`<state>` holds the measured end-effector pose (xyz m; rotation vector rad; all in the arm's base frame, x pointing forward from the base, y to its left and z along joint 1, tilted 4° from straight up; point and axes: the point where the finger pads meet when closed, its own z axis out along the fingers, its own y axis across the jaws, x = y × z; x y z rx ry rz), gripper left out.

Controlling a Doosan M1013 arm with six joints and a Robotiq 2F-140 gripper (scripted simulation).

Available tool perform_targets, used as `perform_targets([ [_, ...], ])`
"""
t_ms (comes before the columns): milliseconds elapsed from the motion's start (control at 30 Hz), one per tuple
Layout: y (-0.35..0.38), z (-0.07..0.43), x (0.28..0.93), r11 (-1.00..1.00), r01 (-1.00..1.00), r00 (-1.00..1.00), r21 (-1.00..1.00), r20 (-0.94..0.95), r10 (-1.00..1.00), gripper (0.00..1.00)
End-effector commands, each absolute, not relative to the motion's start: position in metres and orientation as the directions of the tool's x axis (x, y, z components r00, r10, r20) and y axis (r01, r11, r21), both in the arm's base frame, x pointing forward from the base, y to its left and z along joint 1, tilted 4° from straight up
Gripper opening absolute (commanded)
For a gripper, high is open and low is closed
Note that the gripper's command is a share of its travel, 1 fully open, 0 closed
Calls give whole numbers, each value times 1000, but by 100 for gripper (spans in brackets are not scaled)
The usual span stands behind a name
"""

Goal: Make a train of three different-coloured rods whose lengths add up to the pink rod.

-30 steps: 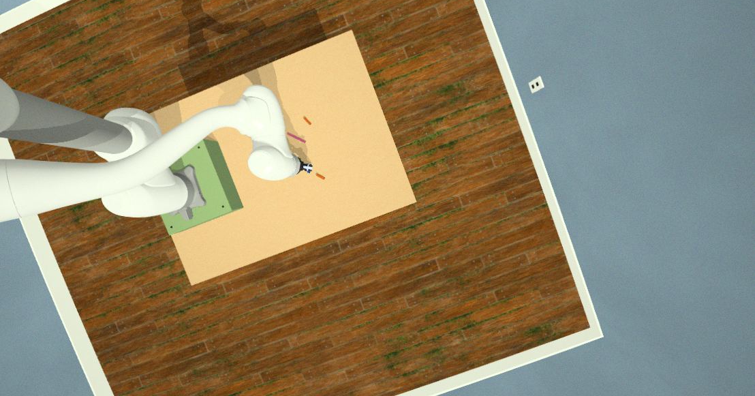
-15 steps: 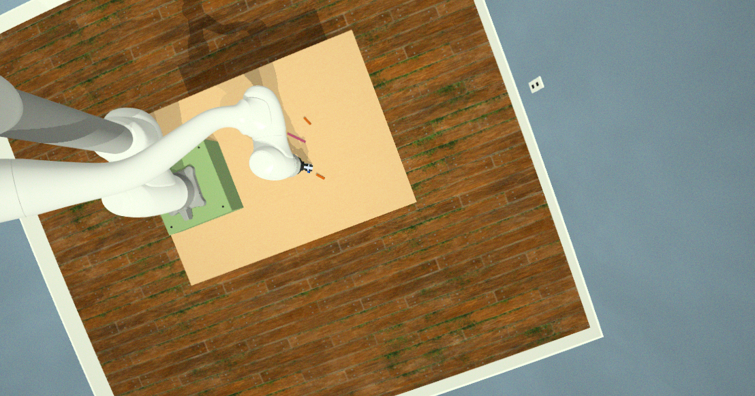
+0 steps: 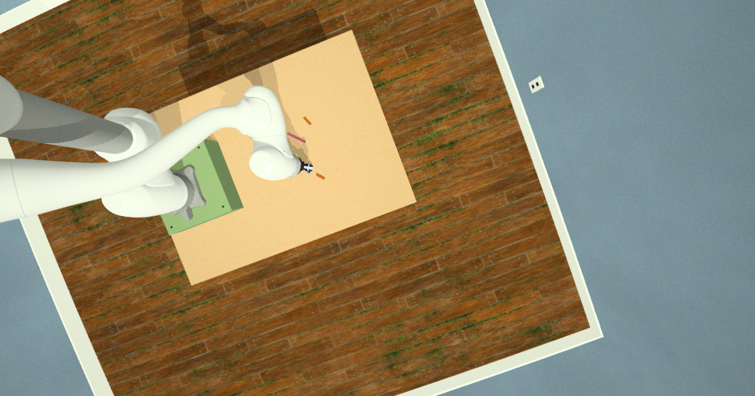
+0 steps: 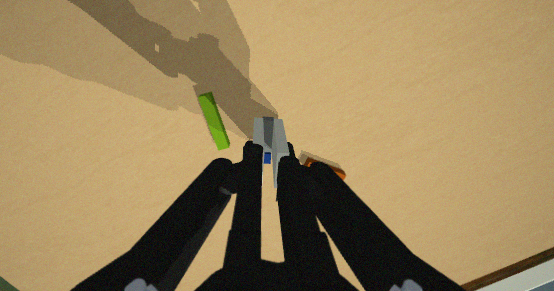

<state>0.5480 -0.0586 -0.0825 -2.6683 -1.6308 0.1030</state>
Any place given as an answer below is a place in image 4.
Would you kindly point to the lime green rod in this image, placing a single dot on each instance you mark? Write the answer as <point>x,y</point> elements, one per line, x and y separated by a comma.
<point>214,120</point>

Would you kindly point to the small blue cube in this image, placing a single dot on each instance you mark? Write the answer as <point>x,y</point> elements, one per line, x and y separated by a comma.
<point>267,158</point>

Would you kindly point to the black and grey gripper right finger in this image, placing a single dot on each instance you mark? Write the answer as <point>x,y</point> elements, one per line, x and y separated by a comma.
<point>377,257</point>

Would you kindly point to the dark grey rectangular bar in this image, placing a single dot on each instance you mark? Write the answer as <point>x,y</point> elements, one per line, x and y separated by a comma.
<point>268,123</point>

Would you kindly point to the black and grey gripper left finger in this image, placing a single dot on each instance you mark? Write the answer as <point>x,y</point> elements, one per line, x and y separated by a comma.
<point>160,258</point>

